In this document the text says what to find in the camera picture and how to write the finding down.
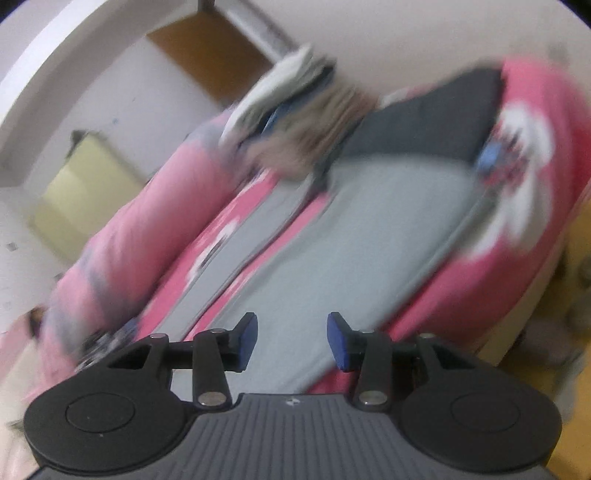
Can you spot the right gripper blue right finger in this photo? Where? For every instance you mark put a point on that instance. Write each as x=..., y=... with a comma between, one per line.
x=369, y=354

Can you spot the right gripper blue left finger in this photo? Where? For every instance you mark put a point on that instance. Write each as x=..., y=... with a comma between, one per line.
x=215, y=352

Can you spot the grey sweater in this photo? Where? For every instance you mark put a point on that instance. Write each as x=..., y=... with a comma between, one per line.
x=388, y=224

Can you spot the stack of folded clothes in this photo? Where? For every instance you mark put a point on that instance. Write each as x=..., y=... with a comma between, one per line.
x=295, y=114

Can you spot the black white patterned garment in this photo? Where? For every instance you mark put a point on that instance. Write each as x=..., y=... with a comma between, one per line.
x=102, y=344

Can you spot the pink grey duvet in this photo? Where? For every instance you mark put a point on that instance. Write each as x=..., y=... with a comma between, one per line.
x=121, y=265

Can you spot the pink floral bed blanket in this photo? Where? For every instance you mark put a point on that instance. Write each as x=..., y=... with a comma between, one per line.
x=534, y=165

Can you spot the yellow cabinet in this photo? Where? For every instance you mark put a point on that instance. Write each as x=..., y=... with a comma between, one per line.
x=88, y=190

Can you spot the black folded garment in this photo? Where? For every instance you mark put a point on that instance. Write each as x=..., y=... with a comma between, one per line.
x=452, y=120

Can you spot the brown wooden door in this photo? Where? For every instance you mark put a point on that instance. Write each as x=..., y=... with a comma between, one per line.
x=212, y=51

